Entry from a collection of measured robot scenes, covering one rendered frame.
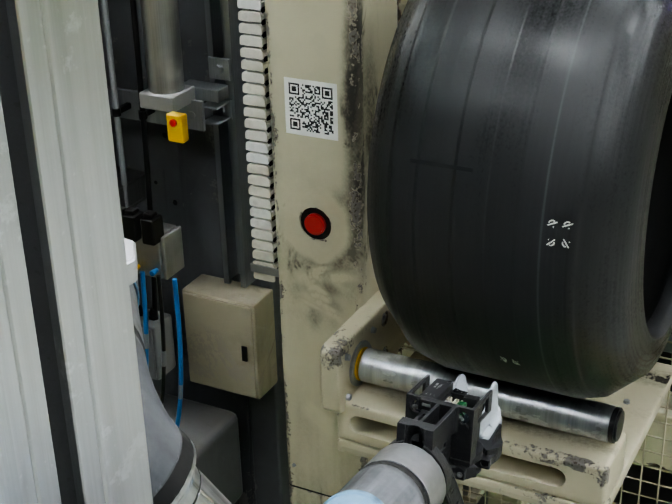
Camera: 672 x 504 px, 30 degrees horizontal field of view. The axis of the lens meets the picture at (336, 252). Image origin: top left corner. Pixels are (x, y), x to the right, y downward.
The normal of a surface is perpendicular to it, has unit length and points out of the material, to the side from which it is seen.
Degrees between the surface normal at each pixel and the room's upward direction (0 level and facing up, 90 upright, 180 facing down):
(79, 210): 90
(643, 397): 0
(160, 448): 62
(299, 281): 90
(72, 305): 90
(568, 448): 0
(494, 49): 48
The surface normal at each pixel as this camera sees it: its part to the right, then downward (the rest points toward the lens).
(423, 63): -0.60, -0.25
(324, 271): -0.45, 0.40
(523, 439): -0.03, -0.90
